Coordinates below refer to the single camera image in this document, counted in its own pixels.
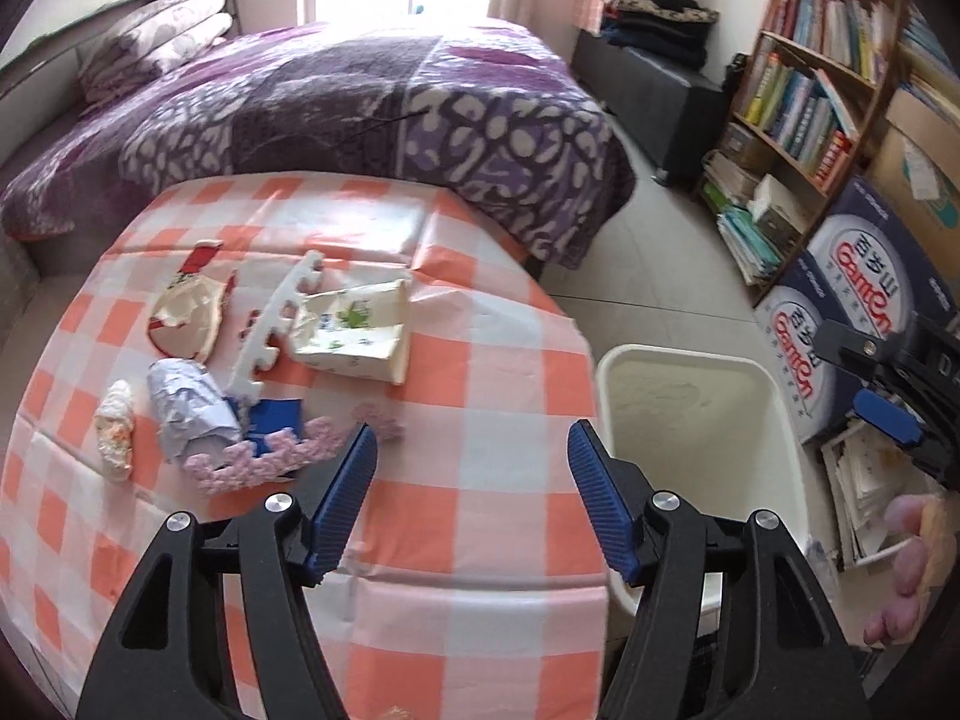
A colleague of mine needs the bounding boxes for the lavender paper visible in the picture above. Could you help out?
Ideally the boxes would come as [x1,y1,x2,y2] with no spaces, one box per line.
[146,358,241,463]

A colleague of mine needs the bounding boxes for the snack wrapper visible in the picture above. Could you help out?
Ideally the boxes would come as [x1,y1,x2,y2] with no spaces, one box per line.
[94,380,135,481]

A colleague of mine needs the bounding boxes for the purple fuzzy puzzle strip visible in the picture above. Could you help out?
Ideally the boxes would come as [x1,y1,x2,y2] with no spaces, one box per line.
[179,403,405,497]

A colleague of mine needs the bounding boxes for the blue small carton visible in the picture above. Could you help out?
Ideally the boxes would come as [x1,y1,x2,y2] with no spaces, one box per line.
[226,397,302,457]

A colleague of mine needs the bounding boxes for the torn red noodle cup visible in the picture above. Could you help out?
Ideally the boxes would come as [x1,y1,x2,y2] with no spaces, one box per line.
[146,239,238,364]

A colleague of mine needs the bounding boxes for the white plastic trash bin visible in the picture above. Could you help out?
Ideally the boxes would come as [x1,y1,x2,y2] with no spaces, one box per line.
[595,343,812,620]

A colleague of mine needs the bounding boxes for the right hand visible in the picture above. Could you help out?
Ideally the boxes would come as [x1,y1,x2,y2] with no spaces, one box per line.
[862,494,955,647]

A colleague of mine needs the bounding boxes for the lower Ganten water box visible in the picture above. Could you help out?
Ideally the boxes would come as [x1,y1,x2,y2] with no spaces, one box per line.
[755,254,862,444]

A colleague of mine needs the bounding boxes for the ganten water box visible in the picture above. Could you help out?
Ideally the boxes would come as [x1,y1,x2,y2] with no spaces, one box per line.
[755,254,862,444]
[807,177,958,338]

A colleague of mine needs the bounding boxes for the upper Ganten water box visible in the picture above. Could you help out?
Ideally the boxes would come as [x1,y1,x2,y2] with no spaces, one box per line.
[807,177,958,338]

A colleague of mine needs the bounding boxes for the brown cardboard box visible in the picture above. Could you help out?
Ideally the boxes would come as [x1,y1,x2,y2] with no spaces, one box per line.
[867,89,958,268]

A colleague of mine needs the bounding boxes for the wooden bookshelf with books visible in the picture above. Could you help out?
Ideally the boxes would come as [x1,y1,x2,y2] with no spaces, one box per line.
[697,0,908,299]

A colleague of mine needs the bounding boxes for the black storage bench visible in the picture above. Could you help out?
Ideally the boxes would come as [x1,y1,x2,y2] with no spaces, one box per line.
[571,31,729,188]

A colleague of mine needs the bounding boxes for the white foam puzzle strip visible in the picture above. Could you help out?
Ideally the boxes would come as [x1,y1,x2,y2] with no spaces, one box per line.
[223,250,324,406]

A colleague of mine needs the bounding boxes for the checkered orange white tablecloth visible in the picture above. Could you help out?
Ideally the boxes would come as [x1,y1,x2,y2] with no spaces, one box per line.
[2,172,607,718]

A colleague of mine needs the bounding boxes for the crushed white green paper cup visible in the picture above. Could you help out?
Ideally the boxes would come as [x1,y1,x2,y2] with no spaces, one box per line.
[286,278,410,385]

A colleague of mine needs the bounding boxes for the folded dark clothes pile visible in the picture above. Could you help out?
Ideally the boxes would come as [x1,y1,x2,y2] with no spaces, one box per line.
[601,0,719,70]

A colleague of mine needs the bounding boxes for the purple patterned bed quilt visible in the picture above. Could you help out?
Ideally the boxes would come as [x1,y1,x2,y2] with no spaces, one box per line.
[2,16,635,268]

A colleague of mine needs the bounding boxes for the dark wooden headboard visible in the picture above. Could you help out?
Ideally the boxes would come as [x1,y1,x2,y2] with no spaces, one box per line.
[2,0,155,163]

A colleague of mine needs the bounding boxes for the folded floral pillows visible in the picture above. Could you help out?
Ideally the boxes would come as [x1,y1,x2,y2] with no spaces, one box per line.
[78,0,233,107]

